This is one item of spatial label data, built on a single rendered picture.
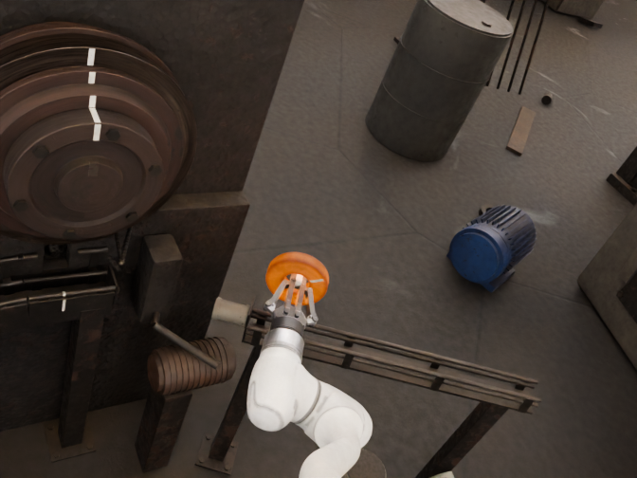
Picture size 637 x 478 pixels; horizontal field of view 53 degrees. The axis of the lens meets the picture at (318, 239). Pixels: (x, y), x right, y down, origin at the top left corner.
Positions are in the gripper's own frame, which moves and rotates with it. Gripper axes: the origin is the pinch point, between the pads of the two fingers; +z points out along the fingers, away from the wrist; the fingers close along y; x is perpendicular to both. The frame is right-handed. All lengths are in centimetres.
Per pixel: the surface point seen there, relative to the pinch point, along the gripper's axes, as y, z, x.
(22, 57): -59, -19, 46
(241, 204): -19.1, 19.2, -1.0
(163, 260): -32.3, -2.7, -7.2
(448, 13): 50, 238, -11
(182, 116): -35.0, -2.6, 34.5
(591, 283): 168, 149, -84
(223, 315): -14.3, -3.2, -19.4
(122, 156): -42, -16, 31
